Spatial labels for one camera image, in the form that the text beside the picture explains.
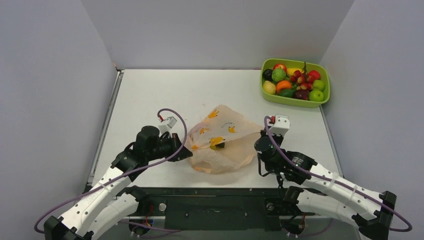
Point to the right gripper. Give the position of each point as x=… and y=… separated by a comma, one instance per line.
x=265, y=136

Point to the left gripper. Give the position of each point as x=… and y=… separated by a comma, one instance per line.
x=174, y=142

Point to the translucent orange plastic bag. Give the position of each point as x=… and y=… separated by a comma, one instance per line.
x=222, y=142

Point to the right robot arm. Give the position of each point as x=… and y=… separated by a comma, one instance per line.
x=323, y=192

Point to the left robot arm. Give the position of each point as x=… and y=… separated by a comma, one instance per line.
x=109, y=201

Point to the green lime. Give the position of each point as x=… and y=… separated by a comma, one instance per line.
x=287, y=93

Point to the yellow lemon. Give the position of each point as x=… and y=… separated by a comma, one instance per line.
x=269, y=87

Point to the dark purple plum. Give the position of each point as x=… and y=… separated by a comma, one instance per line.
x=301, y=94

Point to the orange fruit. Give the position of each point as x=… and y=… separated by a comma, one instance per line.
x=282, y=85

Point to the green guava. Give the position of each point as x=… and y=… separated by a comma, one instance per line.
x=278, y=75

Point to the red grape bunch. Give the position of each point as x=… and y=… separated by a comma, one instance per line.
x=300, y=79

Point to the yellow banana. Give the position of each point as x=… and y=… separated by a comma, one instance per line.
x=291, y=70

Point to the red apple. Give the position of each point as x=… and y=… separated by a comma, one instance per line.
x=280, y=66

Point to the green apple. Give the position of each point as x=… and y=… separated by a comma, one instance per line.
x=319, y=85

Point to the green plastic fruit tray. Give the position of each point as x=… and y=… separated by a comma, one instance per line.
x=269, y=63

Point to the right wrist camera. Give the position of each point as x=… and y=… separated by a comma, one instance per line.
x=279, y=125

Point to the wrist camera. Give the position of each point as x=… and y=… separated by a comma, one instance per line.
x=165, y=126
x=279, y=125

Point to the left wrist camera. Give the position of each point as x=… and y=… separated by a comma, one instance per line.
x=165, y=126

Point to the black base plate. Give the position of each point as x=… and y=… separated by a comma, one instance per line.
x=214, y=209

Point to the aluminium table rail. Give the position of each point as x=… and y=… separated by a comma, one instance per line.
x=104, y=129

